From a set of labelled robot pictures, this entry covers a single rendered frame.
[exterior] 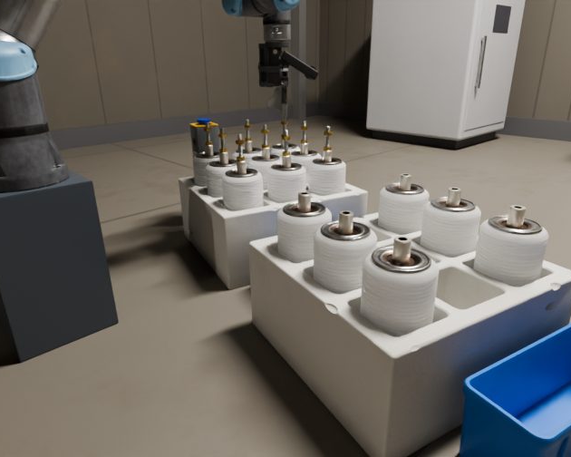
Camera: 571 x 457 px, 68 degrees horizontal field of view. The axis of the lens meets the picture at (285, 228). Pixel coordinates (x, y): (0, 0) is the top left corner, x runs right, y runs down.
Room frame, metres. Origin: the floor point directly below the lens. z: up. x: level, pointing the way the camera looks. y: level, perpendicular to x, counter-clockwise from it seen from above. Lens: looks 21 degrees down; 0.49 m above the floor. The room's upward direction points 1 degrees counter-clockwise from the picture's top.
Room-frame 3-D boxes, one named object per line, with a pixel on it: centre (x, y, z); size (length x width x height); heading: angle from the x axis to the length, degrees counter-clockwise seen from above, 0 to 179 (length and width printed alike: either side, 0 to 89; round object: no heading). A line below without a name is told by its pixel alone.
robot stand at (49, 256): (0.75, 0.47, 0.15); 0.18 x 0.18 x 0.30; 42
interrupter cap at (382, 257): (0.50, -0.15, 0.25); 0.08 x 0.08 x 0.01
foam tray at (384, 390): (0.66, -0.19, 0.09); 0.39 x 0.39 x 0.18; 29
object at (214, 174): (1.08, 0.15, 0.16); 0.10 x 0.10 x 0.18
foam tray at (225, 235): (1.13, 0.05, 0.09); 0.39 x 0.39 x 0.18; 27
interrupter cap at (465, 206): (0.72, -0.30, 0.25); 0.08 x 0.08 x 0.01
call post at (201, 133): (1.35, 0.25, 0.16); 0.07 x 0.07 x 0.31; 27
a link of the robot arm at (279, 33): (1.29, 0.01, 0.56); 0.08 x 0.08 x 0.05
